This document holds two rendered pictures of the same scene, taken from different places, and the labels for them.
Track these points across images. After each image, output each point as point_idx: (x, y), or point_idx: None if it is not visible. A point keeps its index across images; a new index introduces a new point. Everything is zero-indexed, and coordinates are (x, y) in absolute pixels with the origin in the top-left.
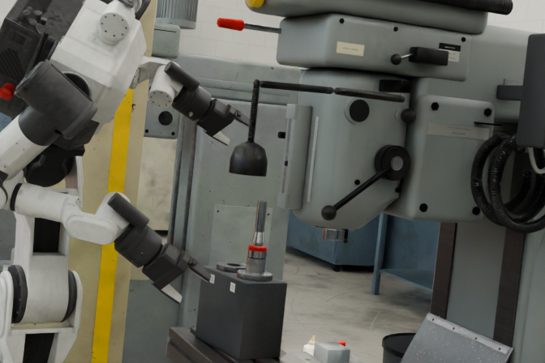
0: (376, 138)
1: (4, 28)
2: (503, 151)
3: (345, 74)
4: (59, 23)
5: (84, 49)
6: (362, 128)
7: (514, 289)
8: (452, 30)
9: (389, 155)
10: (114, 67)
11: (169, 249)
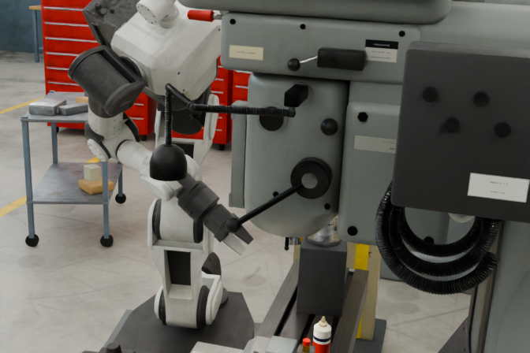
0: (297, 148)
1: (87, 18)
2: (387, 193)
3: (259, 78)
4: (127, 11)
5: (138, 35)
6: (279, 137)
7: (481, 341)
8: (390, 21)
9: (300, 172)
10: (158, 50)
11: (217, 210)
